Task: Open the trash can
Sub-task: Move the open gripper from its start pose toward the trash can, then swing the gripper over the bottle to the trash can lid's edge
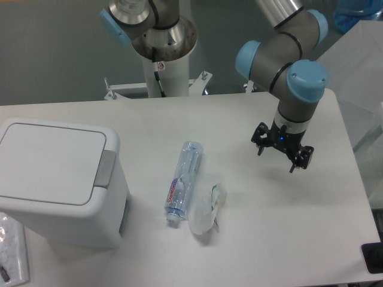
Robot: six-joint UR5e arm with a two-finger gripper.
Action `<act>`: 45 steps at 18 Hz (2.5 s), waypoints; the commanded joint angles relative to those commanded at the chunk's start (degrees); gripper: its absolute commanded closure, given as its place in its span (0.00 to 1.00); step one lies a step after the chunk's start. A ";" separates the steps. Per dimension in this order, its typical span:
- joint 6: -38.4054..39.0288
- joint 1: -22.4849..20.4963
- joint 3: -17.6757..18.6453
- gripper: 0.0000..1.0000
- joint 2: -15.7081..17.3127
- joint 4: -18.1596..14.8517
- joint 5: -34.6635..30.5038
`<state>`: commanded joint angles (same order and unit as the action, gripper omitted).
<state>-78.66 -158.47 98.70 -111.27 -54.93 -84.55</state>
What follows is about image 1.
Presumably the black cable on pedestal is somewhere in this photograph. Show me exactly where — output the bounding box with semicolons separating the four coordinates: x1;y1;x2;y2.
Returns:
151;47;167;98

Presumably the white side table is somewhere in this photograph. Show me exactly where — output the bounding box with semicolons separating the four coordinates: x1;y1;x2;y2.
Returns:
318;20;382;112

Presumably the white metal base frame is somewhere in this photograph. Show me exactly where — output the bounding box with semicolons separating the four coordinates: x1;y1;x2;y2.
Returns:
103;70;258;101

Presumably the white plastic trash can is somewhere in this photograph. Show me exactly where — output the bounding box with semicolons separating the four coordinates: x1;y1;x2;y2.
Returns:
1;117;130;248

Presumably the clear plastic tray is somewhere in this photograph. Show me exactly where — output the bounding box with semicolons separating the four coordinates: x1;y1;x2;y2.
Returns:
1;212;30;286

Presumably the black device at table edge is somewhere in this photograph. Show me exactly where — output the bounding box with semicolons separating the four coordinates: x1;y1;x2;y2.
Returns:
361;242;382;274

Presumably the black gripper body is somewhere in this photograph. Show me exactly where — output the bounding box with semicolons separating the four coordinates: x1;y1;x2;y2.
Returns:
268;119;305;154

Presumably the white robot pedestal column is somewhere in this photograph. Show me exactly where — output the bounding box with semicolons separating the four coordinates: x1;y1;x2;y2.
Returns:
141;55;190;98

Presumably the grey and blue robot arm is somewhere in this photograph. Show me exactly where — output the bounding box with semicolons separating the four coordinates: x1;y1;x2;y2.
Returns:
100;1;328;169

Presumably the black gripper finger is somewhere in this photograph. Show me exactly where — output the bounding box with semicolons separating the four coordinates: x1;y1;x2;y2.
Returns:
288;145;314;173
251;122;270;156

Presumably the clear plastic water bottle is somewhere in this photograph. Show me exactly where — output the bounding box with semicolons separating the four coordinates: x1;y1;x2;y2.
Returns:
164;141;203;227

